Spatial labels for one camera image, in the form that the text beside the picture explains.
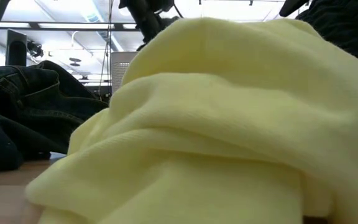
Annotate pale yellow garment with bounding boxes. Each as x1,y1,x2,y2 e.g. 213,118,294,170
25,17,358,224

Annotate black garment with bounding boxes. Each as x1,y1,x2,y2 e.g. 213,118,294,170
295,0,358,70

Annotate dark denim jeans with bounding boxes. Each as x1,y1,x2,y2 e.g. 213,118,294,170
0,60,110,172

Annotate white woven plastic laundry basket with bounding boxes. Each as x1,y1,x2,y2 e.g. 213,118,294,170
110,51,139,94

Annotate thin black hanging cable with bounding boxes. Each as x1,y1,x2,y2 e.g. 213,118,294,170
99,0,115,101

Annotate black box-shaped device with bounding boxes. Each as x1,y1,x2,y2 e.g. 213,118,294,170
6,29,28,67

